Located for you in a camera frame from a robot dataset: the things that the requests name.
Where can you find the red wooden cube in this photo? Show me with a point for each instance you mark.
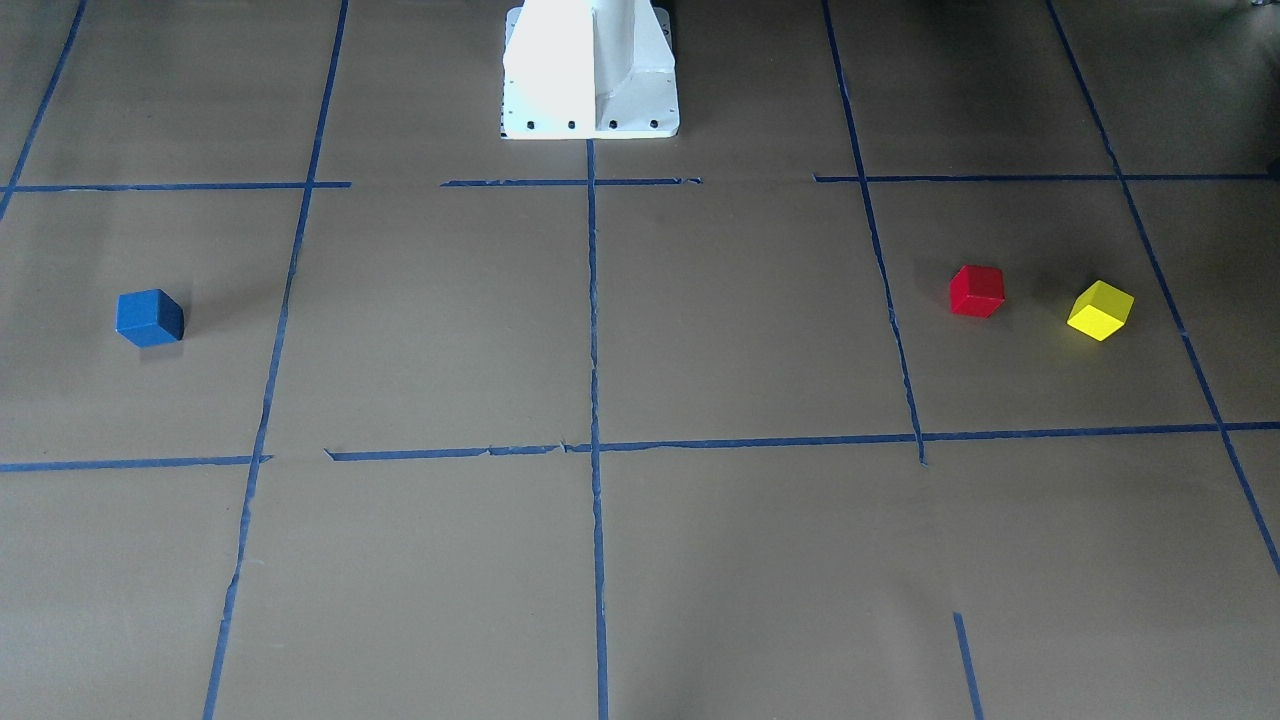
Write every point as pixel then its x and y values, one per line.
pixel 977 290

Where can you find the yellow wooden cube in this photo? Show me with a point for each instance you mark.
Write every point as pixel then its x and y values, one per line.
pixel 1100 311

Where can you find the blue wooden cube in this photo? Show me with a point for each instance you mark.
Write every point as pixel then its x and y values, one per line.
pixel 149 318

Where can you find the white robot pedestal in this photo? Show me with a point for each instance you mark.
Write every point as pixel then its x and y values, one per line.
pixel 581 70

